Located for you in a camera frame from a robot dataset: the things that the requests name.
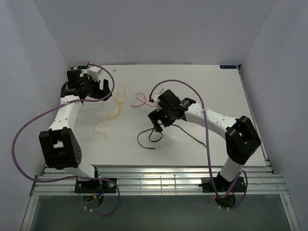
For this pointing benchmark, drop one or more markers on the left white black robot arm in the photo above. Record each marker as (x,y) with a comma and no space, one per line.
(59,145)

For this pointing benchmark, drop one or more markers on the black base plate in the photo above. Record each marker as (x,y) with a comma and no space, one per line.
(96,186)
(221,185)

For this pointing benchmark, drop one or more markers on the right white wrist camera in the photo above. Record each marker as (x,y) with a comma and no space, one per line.
(155,101)

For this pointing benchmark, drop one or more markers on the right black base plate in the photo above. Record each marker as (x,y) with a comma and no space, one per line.
(221,185)

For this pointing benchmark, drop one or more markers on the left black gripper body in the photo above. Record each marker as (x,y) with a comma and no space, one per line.
(96,88)

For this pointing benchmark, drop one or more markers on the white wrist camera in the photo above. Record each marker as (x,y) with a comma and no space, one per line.
(94,72)
(155,101)

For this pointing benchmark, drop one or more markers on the left blue corner label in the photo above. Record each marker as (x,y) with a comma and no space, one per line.
(83,67)

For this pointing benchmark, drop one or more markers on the right blue corner label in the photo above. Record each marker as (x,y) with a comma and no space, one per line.
(228,67)

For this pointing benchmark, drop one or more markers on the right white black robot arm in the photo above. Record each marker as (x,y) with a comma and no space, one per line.
(240,135)

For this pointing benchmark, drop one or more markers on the aluminium rail frame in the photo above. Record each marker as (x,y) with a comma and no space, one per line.
(115,139)

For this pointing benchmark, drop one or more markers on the blue corner label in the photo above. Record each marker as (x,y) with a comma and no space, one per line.
(228,67)
(83,67)

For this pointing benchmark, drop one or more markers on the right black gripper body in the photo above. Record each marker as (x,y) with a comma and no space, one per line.
(158,115)

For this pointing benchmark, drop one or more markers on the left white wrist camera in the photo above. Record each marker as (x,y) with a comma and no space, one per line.
(94,72)

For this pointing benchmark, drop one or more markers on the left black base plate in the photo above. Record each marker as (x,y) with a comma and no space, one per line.
(96,186)

